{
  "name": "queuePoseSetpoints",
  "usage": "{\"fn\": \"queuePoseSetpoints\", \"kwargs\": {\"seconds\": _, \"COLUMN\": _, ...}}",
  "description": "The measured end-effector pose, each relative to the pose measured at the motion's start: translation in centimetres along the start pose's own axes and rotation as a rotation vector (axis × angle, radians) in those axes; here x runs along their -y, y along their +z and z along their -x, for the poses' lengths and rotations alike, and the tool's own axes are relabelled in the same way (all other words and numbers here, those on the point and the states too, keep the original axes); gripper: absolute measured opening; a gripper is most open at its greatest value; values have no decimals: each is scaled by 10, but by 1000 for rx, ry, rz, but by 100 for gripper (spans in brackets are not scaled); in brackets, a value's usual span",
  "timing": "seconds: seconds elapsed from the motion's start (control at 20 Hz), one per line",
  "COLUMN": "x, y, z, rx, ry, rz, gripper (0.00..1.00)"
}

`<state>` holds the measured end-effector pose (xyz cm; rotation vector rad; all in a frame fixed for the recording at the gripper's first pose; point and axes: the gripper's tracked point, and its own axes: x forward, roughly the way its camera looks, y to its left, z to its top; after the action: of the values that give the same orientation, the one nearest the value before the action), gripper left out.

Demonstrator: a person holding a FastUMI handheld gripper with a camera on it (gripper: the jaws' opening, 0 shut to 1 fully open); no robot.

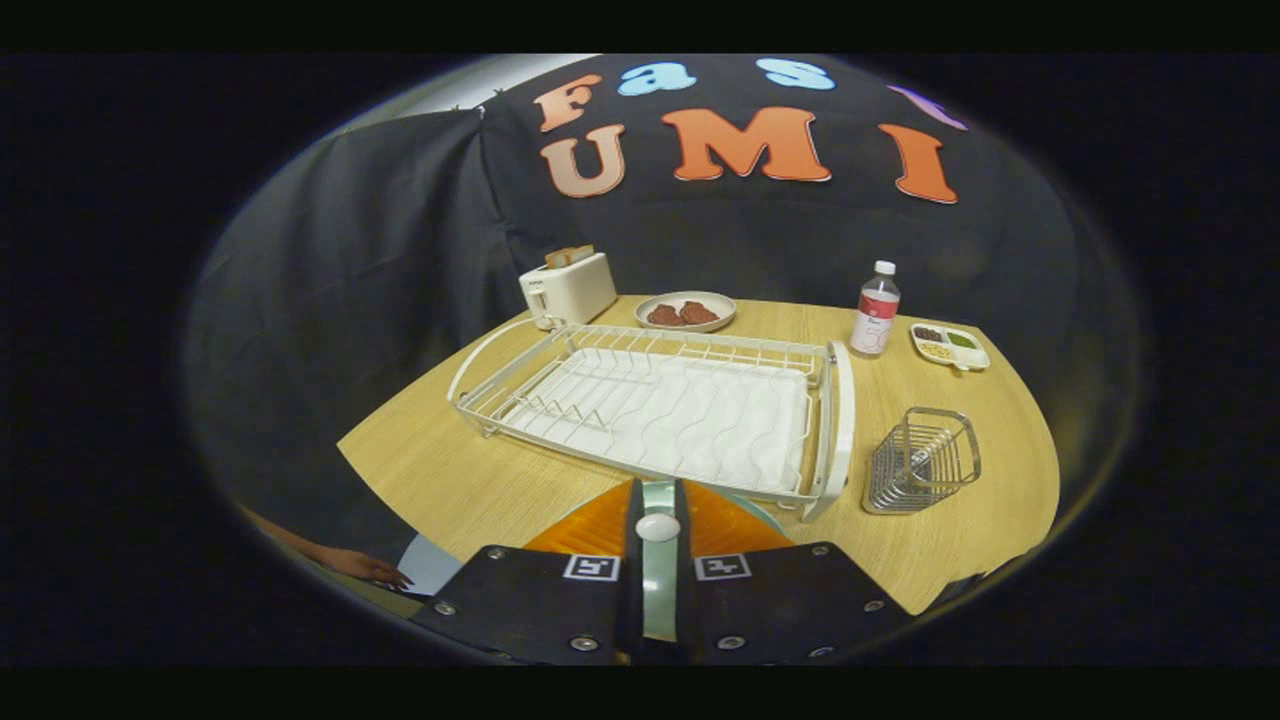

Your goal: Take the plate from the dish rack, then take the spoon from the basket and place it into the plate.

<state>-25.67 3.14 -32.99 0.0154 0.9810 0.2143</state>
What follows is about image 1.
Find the silver wire basket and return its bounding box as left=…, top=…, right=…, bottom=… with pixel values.
left=862, top=406, right=983, bottom=516

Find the white divided seasoning tray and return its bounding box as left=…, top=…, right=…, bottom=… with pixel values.
left=909, top=322, right=991, bottom=372

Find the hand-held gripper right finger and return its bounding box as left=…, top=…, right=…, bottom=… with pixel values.
left=675, top=480, right=916, bottom=664

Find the white sheet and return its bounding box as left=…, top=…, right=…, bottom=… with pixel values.
left=398, top=533, right=466, bottom=598

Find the black backdrop cloth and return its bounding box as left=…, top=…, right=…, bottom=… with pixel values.
left=185, top=55, right=1141, bottom=601

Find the light green plate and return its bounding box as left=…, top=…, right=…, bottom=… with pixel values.
left=640, top=478, right=793, bottom=641

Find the white wire dish rack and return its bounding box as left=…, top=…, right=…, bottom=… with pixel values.
left=452, top=322, right=858, bottom=523

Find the beige plate with meat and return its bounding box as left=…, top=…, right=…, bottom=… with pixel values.
left=634, top=291, right=738, bottom=334

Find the cream toaster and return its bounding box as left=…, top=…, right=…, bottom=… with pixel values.
left=518, top=250, right=619, bottom=331

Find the red label plastic bottle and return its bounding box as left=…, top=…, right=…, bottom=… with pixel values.
left=850, top=260, right=902, bottom=358

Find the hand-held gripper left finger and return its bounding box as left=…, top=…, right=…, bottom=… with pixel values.
left=408, top=480, right=644, bottom=665

